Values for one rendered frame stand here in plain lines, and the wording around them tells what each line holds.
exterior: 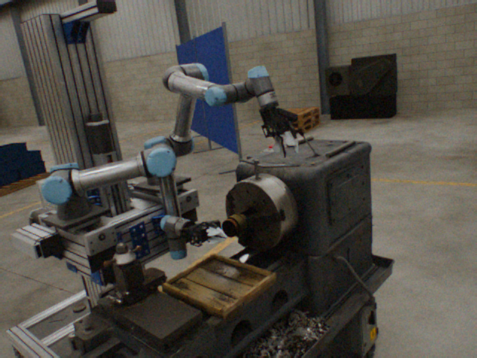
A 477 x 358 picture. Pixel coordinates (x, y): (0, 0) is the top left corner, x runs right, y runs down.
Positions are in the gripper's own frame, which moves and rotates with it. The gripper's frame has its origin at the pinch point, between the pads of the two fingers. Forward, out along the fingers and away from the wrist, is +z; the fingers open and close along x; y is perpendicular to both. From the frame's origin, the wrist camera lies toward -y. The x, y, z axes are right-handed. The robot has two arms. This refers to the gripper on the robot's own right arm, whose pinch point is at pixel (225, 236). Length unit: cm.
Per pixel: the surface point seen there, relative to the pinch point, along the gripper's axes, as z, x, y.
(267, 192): 6.7, 12.8, -20.1
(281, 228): 12.2, -2.0, -19.6
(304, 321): 14, -50, -28
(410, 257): -6, -107, -207
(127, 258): -7.8, 6.1, 38.0
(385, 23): -347, 119, -968
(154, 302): -1.9, -10.5, 35.0
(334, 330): 27, -52, -31
